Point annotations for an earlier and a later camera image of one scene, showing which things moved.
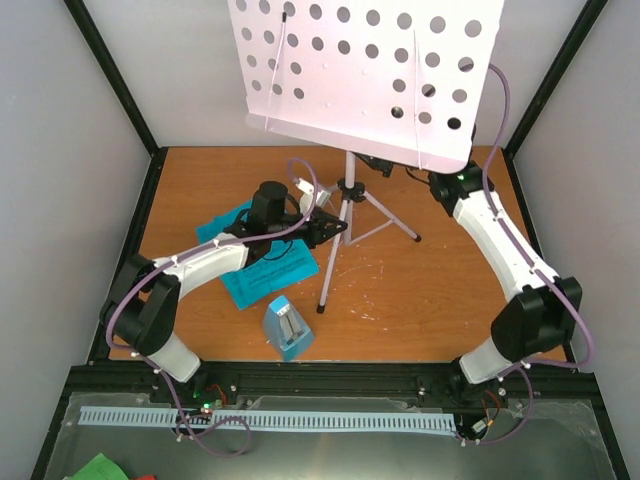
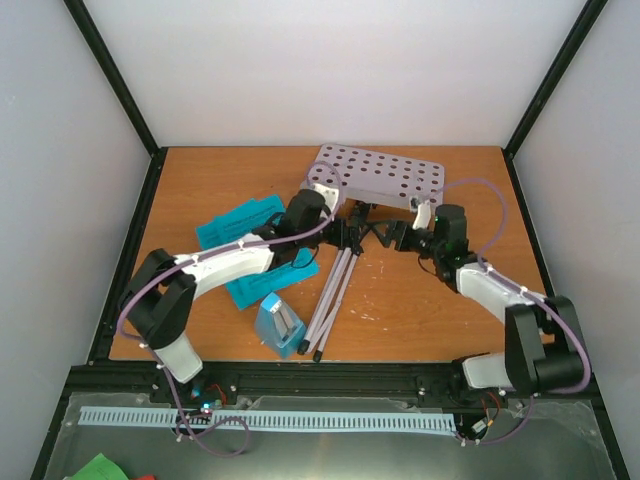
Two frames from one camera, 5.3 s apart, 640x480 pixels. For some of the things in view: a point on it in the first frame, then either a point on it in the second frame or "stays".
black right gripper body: x=384 y=166 -> x=407 y=243
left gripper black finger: x=325 y=227 -> x=355 y=240
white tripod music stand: x=402 y=80 -> x=361 y=180
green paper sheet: x=99 y=468 stays
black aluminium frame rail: x=560 y=380 stays
